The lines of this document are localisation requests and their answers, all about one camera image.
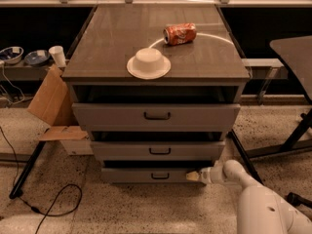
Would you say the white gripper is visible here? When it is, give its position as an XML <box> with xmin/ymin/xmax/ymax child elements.
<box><xmin>186</xmin><ymin>166</ymin><xmax>226</xmax><ymax>184</ymax></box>

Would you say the grey bottom drawer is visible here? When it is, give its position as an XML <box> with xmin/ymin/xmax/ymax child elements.
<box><xmin>101</xmin><ymin>160</ymin><xmax>213</xmax><ymax>183</ymax></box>

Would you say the grey drawer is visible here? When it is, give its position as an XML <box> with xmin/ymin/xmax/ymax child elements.
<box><xmin>72</xmin><ymin>103</ymin><xmax>240</xmax><ymax>132</ymax></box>
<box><xmin>91</xmin><ymin>141</ymin><xmax>225</xmax><ymax>161</ymax></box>
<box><xmin>101</xmin><ymin>160</ymin><xmax>213</xmax><ymax>183</ymax></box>

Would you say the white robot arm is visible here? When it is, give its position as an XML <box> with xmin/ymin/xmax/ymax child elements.
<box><xmin>186</xmin><ymin>160</ymin><xmax>312</xmax><ymax>234</ymax></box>

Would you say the grey middle drawer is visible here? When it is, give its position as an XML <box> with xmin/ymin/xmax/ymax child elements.
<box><xmin>91</xmin><ymin>141</ymin><xmax>225</xmax><ymax>161</ymax></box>

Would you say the grey top drawer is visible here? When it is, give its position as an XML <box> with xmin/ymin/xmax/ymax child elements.
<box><xmin>72</xmin><ymin>103</ymin><xmax>240</xmax><ymax>132</ymax></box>

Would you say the grey drawer cabinet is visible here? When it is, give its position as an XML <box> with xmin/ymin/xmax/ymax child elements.
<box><xmin>61</xmin><ymin>3</ymin><xmax>252</xmax><ymax>169</ymax></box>

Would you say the black right table leg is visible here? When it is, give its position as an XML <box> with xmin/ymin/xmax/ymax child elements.
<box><xmin>228</xmin><ymin>131</ymin><xmax>262</xmax><ymax>182</ymax></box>

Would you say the black table leg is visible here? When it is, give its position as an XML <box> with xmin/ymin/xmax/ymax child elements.
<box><xmin>9</xmin><ymin>141</ymin><xmax>46</xmax><ymax>200</ymax></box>
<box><xmin>228</xmin><ymin>131</ymin><xmax>262</xmax><ymax>182</ymax></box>

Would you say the black caster wheel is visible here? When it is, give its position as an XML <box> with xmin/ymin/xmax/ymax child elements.
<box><xmin>287</xmin><ymin>192</ymin><xmax>312</xmax><ymax>209</ymax></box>

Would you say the upturned white bowl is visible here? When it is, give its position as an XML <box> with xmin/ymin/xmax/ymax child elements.
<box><xmin>127</xmin><ymin>48</ymin><xmax>171</xmax><ymax>80</ymax></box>

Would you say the crushed orange soda can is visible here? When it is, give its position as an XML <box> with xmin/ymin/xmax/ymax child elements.
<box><xmin>163</xmin><ymin>22</ymin><xmax>197</xmax><ymax>46</ymax></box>

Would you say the brown cardboard box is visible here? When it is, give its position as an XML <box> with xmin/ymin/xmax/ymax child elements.
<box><xmin>27</xmin><ymin>64</ymin><xmax>93</xmax><ymax>155</ymax></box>

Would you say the black left table leg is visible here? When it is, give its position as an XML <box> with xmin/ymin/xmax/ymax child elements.
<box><xmin>9</xmin><ymin>141</ymin><xmax>46</xmax><ymax>200</ymax></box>

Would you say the white paper cup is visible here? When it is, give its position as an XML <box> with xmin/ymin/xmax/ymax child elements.
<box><xmin>49</xmin><ymin>46</ymin><xmax>66</xmax><ymax>67</ymax></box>

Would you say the blue patterned bowl right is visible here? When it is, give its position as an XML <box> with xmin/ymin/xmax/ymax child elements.
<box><xmin>24</xmin><ymin>50</ymin><xmax>50</xmax><ymax>67</ymax></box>

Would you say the blue patterned bowl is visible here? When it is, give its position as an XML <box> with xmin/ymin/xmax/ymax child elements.
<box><xmin>0</xmin><ymin>47</ymin><xmax>23</xmax><ymax>64</ymax></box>
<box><xmin>24</xmin><ymin>50</ymin><xmax>50</xmax><ymax>67</ymax></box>

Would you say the blue patterned bowl left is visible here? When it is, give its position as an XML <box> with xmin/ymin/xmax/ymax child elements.
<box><xmin>0</xmin><ymin>47</ymin><xmax>23</xmax><ymax>64</ymax></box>

